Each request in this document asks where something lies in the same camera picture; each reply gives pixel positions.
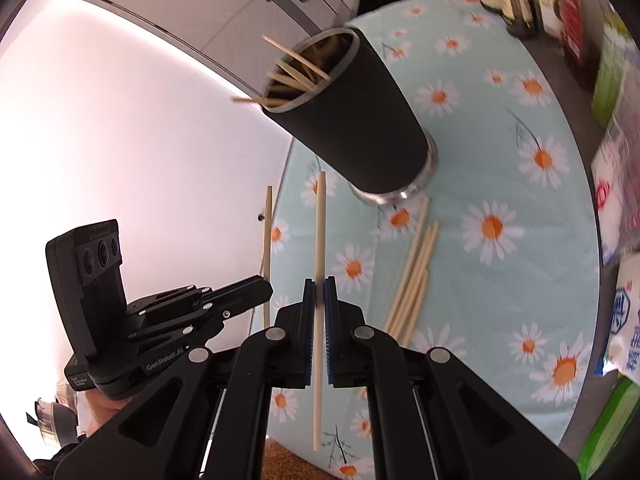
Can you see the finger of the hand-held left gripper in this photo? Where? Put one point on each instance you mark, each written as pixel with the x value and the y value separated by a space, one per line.
pixel 200 290
pixel 245 297

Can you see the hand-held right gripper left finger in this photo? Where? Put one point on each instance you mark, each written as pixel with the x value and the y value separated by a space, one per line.
pixel 307 340

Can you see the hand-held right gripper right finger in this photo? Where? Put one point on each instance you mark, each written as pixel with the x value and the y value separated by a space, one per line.
pixel 330 340

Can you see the single bamboo chopstick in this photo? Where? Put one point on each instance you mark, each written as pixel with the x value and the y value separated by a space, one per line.
pixel 268 230
pixel 320 220

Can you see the pile of bamboo chopsticks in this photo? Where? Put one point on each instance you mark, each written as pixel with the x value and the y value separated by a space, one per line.
pixel 412 285

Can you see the black cylindrical utensil holder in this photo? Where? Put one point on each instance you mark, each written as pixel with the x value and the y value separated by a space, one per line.
pixel 360 120

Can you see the bunch of bamboo chopsticks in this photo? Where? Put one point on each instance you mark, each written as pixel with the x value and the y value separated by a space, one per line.
pixel 296 57

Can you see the person's left hand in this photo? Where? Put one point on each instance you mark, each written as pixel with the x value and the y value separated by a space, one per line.
pixel 105 415

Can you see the brown textured mat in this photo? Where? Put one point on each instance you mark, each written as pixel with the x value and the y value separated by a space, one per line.
pixel 295 462

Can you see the daisy print tablecloth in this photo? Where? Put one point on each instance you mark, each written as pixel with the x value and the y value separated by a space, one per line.
pixel 475 310

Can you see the grey door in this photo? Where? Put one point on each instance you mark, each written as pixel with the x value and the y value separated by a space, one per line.
pixel 200 5

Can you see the green plastic bag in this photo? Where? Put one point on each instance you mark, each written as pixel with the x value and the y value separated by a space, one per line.
pixel 610 435

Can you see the blue and white salt bag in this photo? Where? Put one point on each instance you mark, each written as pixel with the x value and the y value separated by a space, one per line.
pixel 625 320

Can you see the transparent bag white granules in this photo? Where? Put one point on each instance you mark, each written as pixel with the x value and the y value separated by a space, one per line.
pixel 617 185

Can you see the clear bottle white green label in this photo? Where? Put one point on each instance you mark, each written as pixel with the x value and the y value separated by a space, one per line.
pixel 546 5

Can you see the tall dark bottle red label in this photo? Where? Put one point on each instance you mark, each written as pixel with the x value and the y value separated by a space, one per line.
pixel 575 25

